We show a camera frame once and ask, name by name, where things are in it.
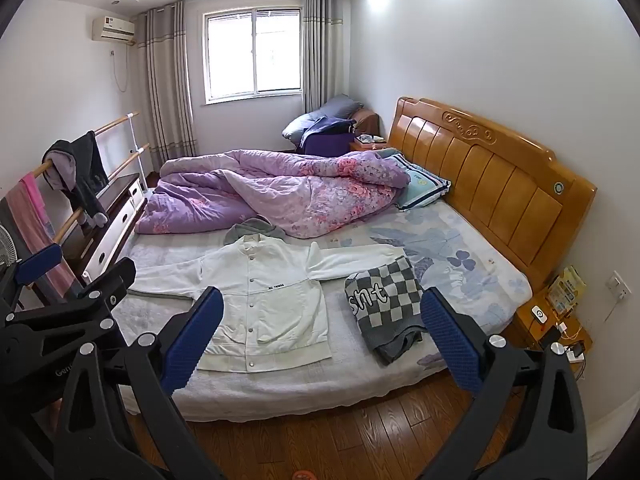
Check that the wooden nightstand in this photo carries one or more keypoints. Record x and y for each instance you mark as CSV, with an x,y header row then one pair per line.
x,y
367,144
525,320

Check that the wooden bed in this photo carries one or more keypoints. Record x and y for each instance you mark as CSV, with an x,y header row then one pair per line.
x,y
500,175

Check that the black charger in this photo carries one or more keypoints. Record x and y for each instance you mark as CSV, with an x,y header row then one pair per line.
x,y
577,350

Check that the purple floral quilt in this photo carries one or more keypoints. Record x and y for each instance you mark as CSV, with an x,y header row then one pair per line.
x,y
260,185

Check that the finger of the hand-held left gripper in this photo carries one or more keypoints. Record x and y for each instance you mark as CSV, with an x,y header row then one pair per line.
x,y
37,262
110,280

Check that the white air conditioner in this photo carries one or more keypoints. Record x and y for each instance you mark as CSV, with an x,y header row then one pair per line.
x,y
114,29

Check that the white wall socket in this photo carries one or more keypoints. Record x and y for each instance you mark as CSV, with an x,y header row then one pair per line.
x,y
616,284

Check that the dark garment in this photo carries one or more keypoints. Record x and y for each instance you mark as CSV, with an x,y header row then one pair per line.
x,y
90,170

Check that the checkered knit sweater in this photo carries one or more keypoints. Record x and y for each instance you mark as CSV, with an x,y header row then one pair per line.
x,y
385,300

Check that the yellow package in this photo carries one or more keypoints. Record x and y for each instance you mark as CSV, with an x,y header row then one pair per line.
x,y
565,290

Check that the blue striped pillow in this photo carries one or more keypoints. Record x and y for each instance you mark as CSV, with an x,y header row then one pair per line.
x,y
425,185

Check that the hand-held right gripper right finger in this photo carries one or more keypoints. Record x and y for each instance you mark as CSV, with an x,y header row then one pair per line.
x,y
450,345

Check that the white button jacket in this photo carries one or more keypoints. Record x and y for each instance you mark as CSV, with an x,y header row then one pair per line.
x,y
270,310

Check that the wooden bar clothes rack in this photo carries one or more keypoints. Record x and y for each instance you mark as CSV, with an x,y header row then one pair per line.
x,y
112,122

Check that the floral bed sheet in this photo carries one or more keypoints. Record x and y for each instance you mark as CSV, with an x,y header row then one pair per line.
x,y
450,245

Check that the pink towel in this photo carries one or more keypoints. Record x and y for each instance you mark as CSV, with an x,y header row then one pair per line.
x,y
35,215

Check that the window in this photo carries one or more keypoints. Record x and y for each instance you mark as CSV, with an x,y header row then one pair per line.
x,y
252,52

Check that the grey hoodie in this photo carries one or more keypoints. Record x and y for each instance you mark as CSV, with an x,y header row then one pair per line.
x,y
250,227

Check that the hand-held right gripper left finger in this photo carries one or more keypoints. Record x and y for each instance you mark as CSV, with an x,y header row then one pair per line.
x,y
195,340

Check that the armchair with blue pillows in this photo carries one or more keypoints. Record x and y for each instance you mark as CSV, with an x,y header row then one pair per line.
x,y
325,110

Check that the white fan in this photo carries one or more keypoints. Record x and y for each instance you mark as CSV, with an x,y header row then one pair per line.
x,y
5,250

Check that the grey curtain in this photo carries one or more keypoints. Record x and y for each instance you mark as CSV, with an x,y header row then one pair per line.
x,y
167,85
322,50

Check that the white round-button device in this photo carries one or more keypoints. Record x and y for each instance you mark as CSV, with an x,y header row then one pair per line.
x,y
539,314

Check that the orange slipper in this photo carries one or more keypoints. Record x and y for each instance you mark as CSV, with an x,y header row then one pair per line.
x,y
303,475

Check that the white drawer cabinet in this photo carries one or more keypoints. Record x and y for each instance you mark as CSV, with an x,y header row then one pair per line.
x,y
115,230

